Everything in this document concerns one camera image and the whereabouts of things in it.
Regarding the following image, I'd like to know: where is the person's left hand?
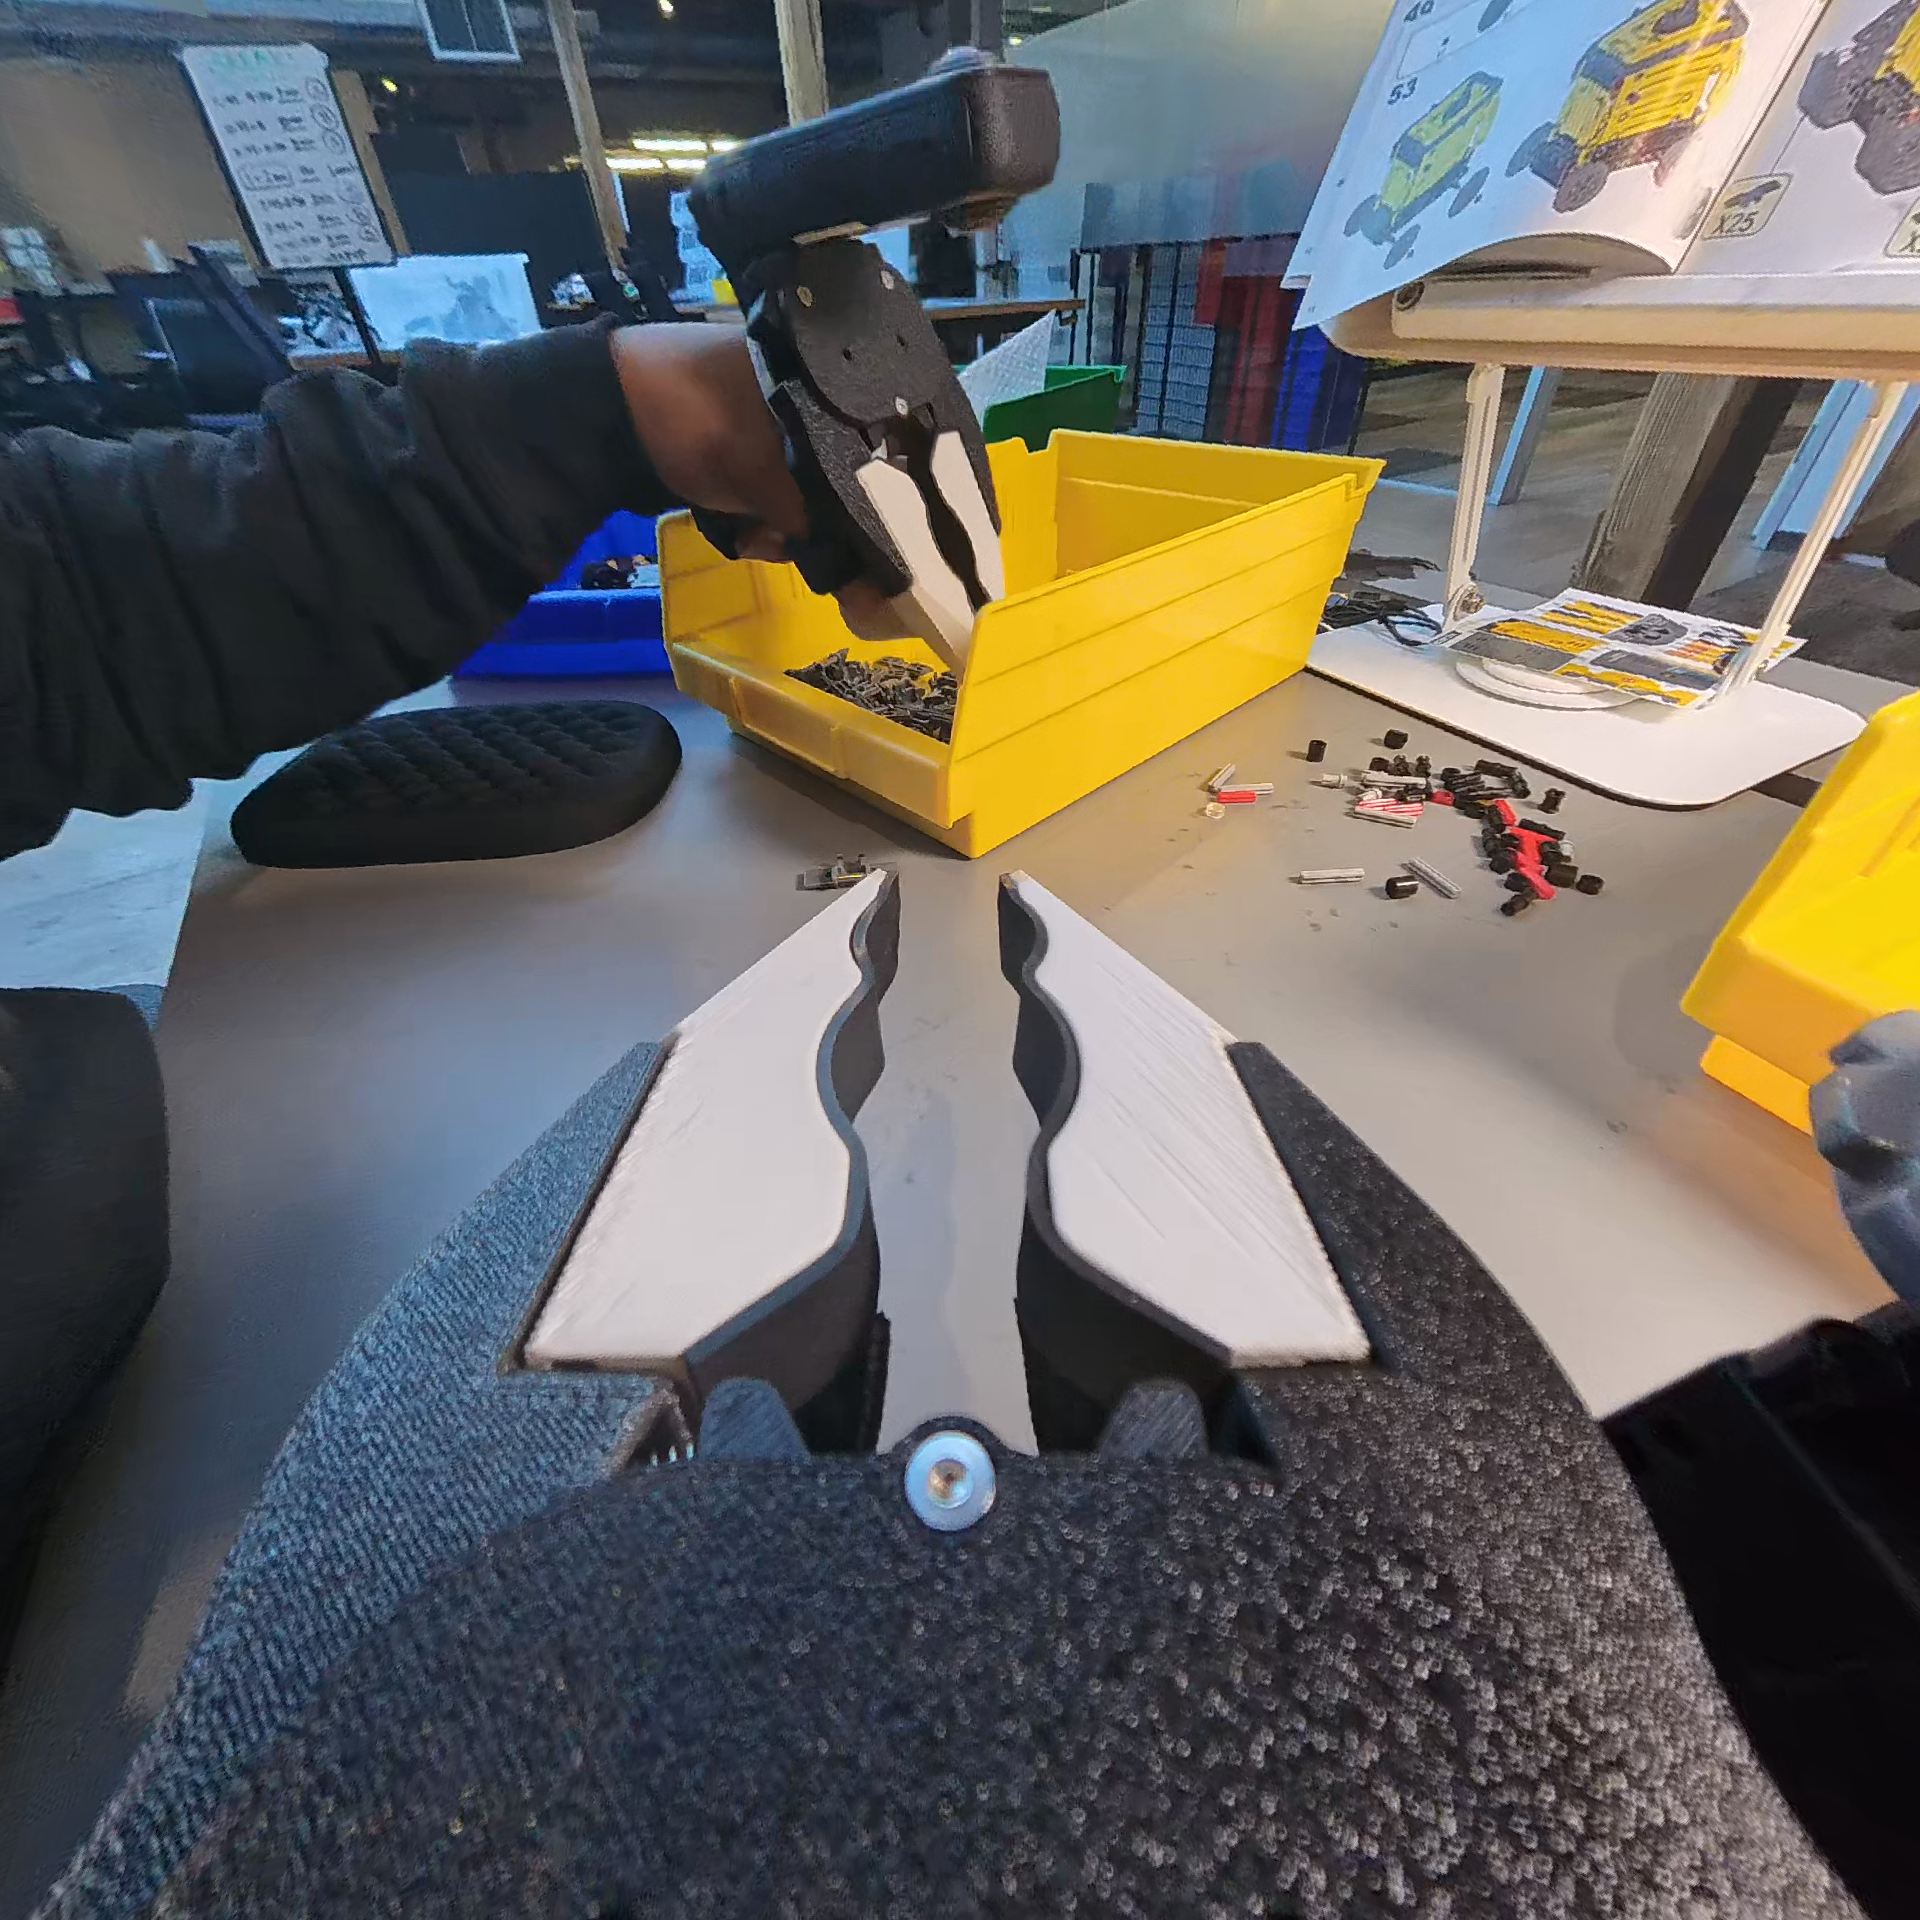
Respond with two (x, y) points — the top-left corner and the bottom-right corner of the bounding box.
(613, 320), (811, 561)

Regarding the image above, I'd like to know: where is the person's left forearm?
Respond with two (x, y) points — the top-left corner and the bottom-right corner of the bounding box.
(0, 323), (675, 860)

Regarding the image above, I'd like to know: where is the yellow storage bin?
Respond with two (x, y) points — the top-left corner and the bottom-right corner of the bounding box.
(655, 431), (1385, 860)
(1680, 692), (1920, 1135)

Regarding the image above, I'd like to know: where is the bubble wrap sheet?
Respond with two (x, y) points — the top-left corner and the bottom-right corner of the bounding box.
(957, 312), (1058, 426)

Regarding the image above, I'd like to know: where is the green storage bin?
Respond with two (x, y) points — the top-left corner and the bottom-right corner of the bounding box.
(983, 363), (1127, 449)

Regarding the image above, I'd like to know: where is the white book stand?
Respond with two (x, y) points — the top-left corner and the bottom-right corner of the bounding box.
(1306, 271), (1920, 812)

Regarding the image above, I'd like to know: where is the white wall board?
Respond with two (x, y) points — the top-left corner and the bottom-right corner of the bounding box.
(176, 42), (394, 273)

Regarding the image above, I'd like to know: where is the pile of grey track links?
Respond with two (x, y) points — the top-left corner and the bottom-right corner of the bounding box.
(784, 647), (962, 745)

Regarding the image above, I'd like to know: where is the grey desk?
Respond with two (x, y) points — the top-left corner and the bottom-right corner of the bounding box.
(0, 569), (1920, 1920)

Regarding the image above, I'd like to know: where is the black cable bundle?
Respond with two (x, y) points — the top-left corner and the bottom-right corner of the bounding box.
(1318, 585), (1451, 652)

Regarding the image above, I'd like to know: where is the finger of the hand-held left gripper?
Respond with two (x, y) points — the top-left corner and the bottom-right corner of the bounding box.
(928, 433), (1011, 615)
(853, 456), (989, 672)

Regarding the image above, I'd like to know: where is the black toy vehicle model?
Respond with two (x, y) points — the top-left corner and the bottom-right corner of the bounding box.
(1603, 1013), (1920, 1920)

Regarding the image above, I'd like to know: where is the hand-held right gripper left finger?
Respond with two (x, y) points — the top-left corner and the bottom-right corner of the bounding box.
(526, 871), (904, 1451)

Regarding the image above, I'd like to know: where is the yellow black sticker sheet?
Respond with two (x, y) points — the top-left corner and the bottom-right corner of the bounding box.
(1431, 588), (1805, 712)

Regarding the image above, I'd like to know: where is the rough wooden post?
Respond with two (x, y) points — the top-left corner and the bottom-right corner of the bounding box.
(1574, 373), (1801, 605)

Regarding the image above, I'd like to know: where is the toy building instruction booklet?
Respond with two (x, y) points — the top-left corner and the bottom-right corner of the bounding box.
(1286, 0), (1920, 329)

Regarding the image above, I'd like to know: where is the scatter of black red pins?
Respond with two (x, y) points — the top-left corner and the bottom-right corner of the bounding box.
(1203, 728), (1607, 922)

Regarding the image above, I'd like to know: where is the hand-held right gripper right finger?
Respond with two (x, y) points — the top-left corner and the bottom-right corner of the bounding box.
(997, 871), (1374, 1451)

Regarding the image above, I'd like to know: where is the blue storage bin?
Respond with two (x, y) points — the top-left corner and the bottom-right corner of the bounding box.
(451, 509), (671, 681)

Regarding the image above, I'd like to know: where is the black armrest pad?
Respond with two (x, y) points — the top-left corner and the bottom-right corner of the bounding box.
(229, 700), (683, 873)

